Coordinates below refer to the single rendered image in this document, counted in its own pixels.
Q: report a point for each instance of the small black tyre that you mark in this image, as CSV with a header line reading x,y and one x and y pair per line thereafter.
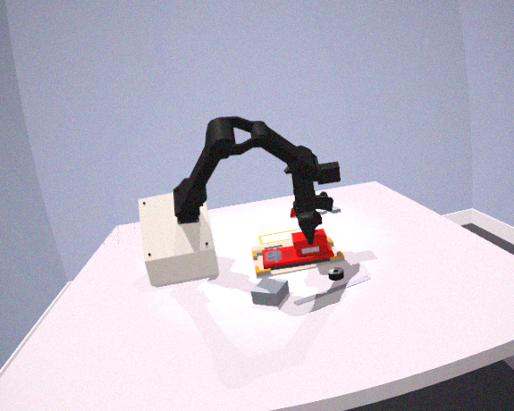
x,y
336,274

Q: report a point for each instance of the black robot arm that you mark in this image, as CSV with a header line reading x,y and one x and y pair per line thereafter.
x,y
303,165

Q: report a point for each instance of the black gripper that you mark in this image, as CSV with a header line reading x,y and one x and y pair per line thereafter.
x,y
308,221

